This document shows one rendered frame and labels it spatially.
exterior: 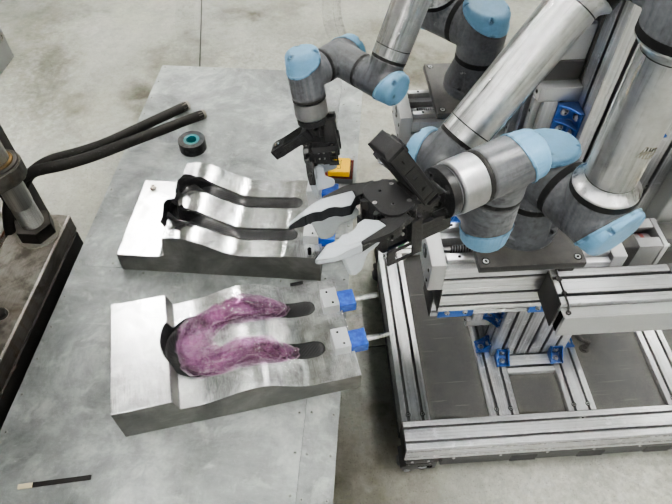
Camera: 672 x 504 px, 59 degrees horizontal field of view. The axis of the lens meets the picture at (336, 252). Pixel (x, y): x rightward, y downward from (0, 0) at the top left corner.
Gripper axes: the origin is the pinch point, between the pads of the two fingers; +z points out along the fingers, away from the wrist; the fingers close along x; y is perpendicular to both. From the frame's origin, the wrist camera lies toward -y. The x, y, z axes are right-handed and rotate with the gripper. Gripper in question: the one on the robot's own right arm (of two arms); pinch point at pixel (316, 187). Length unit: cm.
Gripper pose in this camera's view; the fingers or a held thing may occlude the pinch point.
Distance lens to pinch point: 148.2
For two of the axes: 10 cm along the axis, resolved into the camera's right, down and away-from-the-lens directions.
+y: 9.9, -0.4, -1.5
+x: 0.8, -6.8, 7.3
